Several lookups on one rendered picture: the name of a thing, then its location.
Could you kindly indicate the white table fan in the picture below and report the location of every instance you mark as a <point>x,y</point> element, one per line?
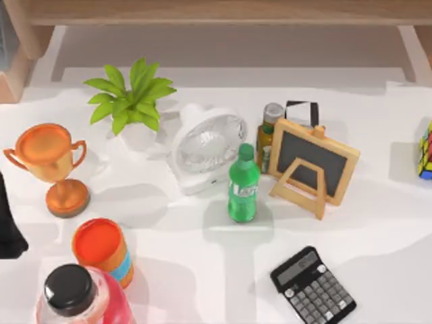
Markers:
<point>206,148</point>

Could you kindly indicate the green bottle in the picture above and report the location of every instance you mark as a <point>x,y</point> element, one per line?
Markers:
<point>243,192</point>

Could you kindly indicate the amber bottle with silver cap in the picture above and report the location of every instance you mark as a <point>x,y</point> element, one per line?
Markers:
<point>266,135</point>

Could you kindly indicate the wooden framed blackboard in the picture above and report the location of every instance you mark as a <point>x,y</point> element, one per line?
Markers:
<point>312,162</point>

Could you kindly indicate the black and white box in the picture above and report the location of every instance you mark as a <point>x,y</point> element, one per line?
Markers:
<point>303,113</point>

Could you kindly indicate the green plant in white pot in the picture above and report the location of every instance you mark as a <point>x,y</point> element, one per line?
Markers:
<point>133,101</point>

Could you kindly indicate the orange and blue cup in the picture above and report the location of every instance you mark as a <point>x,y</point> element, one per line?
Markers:
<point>101,251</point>

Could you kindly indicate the wooden shelf furniture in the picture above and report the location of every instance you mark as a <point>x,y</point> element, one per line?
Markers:
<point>202,13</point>

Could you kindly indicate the black calculator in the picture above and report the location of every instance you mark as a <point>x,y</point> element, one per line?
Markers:
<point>312,288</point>

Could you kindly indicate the orange trophy cup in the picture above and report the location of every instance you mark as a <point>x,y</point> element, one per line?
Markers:
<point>54,152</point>

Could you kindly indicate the red bottle with black cap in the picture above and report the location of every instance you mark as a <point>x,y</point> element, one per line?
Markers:
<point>81,297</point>

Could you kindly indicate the multicoloured puzzle cube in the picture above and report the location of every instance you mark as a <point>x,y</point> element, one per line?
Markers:
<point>426,152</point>

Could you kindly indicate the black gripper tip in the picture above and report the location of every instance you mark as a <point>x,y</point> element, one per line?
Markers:
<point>8,226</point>

